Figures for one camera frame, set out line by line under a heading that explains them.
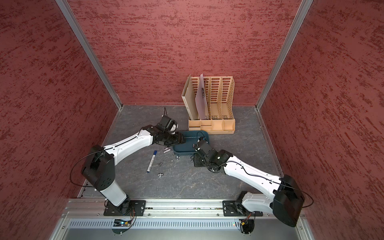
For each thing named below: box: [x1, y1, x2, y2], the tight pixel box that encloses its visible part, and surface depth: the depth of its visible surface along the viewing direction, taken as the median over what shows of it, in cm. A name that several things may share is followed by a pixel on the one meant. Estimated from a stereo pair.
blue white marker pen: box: [146, 150, 158, 173], surface depth 91 cm
